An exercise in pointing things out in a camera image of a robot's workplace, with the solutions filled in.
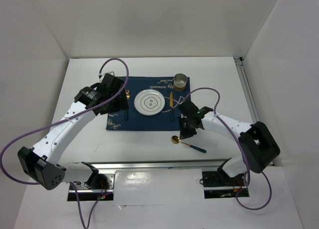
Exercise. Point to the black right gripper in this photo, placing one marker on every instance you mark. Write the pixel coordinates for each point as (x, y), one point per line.
(183, 133)

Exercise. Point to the gold fork green handle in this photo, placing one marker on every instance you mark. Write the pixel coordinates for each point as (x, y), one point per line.
(126, 116)

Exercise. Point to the gold knife green handle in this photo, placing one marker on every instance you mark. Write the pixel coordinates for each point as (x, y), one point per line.
(171, 106)

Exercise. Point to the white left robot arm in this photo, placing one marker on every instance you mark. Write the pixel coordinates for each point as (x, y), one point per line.
(40, 162)

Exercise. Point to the white round plate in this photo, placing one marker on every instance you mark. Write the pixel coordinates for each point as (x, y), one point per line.
(149, 102)

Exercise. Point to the gold spoon green handle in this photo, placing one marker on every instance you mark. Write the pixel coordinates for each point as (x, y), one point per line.
(176, 140)

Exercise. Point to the navy blue cloth placemat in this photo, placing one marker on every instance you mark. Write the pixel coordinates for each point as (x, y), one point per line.
(159, 122)

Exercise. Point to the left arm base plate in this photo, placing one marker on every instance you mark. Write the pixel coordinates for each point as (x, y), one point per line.
(103, 190)

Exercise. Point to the aluminium right side rail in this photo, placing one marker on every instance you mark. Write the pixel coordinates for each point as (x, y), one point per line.
(254, 107)

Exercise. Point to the aluminium rail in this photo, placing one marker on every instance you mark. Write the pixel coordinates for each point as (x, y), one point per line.
(148, 165)
(254, 107)

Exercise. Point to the aluminium front rail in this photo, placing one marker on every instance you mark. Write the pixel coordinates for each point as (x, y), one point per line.
(148, 165)

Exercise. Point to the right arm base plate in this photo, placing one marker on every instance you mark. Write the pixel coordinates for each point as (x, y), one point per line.
(219, 185)

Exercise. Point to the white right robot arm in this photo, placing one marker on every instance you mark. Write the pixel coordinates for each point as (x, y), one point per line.
(230, 128)

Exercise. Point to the metal cup with cream band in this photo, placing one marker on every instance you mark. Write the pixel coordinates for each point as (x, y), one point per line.
(179, 82)

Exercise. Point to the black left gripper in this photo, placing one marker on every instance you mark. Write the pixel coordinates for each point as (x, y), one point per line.
(122, 104)

